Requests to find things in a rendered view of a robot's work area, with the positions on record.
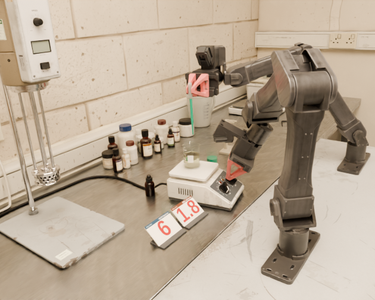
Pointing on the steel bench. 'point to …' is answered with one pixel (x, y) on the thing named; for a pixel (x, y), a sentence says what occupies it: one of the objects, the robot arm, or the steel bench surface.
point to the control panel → (228, 186)
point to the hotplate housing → (200, 191)
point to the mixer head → (24, 43)
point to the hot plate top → (206, 169)
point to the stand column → (16, 141)
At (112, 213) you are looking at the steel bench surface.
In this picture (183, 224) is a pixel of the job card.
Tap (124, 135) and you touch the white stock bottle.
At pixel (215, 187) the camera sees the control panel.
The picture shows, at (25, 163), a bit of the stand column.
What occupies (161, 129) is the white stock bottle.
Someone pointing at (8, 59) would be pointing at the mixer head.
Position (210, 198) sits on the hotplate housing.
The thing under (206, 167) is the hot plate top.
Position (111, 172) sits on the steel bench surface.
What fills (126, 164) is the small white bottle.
